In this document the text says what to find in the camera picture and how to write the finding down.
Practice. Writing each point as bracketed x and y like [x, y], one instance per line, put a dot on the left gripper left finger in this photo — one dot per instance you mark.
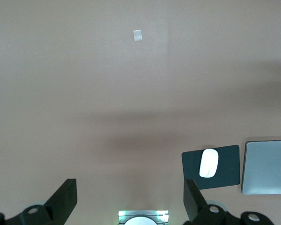
[63, 199]

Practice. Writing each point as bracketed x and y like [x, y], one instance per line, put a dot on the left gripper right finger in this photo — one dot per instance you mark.
[193, 199]

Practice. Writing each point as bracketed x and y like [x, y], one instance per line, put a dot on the white computer mouse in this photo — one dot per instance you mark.
[209, 162]

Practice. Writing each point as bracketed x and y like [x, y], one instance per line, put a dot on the black mouse pad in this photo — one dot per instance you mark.
[227, 164]

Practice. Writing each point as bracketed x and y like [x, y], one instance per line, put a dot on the silver closed laptop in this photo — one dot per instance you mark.
[264, 166]

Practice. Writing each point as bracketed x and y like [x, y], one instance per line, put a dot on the small clear tape piece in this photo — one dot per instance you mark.
[138, 35]

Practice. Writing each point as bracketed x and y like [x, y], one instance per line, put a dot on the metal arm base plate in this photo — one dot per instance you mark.
[142, 213]

